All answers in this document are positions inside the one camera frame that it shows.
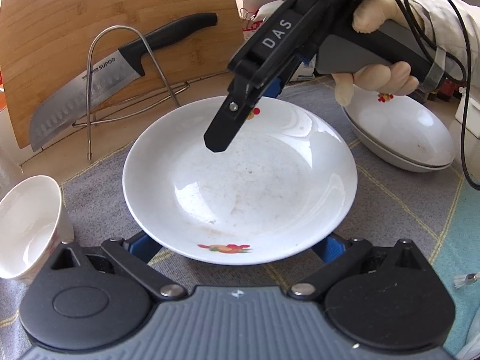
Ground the white plate with fruit print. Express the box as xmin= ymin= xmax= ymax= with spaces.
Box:
xmin=122 ymin=97 xmax=357 ymax=266

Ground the small white floral bowl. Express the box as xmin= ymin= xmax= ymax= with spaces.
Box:
xmin=1 ymin=175 xmax=74 ymax=284

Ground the white plate with pepper stain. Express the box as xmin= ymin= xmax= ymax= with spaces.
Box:
xmin=343 ymin=87 xmax=455 ymax=173

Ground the white sleeved right forearm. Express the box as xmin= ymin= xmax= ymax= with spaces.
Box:
xmin=409 ymin=0 xmax=480 ymax=87

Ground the gloved right hand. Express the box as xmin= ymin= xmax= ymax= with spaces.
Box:
xmin=332 ymin=0 xmax=426 ymax=107

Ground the small white packet with clip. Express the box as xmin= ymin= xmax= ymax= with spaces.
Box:
xmin=239 ymin=0 xmax=283 ymax=41

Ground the teal happy text towel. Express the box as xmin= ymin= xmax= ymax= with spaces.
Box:
xmin=432 ymin=184 xmax=479 ymax=354

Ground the metal wire rack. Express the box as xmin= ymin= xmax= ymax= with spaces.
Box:
xmin=85 ymin=25 xmax=188 ymax=161

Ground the black cable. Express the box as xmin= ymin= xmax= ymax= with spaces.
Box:
xmin=374 ymin=0 xmax=480 ymax=191

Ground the black handled kitchen knife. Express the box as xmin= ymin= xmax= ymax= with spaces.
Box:
xmin=28 ymin=12 xmax=217 ymax=151

